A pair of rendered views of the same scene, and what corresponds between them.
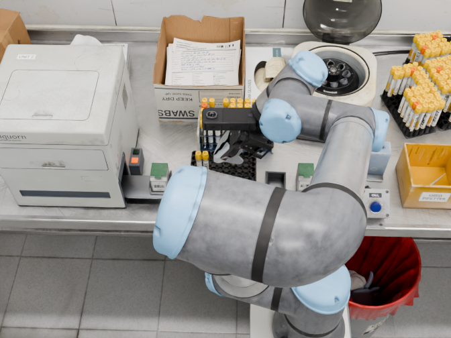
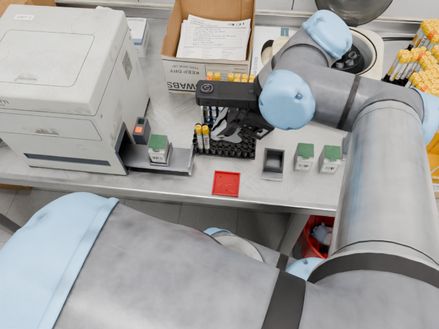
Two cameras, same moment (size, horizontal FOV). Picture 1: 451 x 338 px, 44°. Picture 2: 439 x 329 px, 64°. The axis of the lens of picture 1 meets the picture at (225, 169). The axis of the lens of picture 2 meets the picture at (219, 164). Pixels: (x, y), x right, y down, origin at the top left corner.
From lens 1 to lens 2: 0.51 m
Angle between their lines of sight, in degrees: 7
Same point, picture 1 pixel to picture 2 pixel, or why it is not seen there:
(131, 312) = not seen: hidden behind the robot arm
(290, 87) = (304, 56)
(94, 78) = (89, 42)
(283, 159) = (283, 136)
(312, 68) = (334, 32)
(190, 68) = (202, 43)
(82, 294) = not seen: hidden behind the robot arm
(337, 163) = (394, 190)
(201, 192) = (53, 309)
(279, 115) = (287, 93)
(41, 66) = (36, 27)
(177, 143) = (183, 115)
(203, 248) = not seen: outside the picture
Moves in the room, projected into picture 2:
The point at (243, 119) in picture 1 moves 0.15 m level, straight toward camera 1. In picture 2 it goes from (242, 94) to (233, 166)
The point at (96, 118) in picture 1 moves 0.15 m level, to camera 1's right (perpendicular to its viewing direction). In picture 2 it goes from (81, 85) to (158, 88)
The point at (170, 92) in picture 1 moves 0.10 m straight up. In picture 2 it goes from (177, 64) to (172, 34)
